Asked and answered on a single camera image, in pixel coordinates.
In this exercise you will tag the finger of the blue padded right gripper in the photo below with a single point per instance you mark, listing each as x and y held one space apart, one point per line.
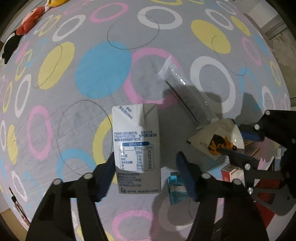
251 132
238 159

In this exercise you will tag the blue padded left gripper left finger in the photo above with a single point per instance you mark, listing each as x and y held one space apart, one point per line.
104 175

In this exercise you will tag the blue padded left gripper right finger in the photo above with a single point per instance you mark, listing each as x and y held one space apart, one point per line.
189 173

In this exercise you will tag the white red medicine box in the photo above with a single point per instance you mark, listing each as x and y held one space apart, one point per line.
231 172

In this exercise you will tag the teal silver candy wrapper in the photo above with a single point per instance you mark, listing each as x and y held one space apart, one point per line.
176 188

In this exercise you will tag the white orange snack packet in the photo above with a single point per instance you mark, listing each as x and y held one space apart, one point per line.
222 133

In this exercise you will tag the blue white milk carton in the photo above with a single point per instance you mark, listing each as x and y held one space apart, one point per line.
136 144

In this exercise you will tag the person in red clothes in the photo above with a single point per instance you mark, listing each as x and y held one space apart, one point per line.
267 198

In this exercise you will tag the bed with circle-pattern sheet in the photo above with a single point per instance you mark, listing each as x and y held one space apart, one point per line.
92 74

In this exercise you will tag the red power strip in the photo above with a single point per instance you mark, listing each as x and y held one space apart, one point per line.
19 208

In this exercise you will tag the black white plush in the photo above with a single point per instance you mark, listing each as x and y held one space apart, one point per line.
10 46

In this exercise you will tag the red monkey plush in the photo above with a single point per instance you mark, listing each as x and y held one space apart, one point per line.
30 20

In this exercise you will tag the yellow white plush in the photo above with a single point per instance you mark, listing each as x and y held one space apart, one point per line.
55 3

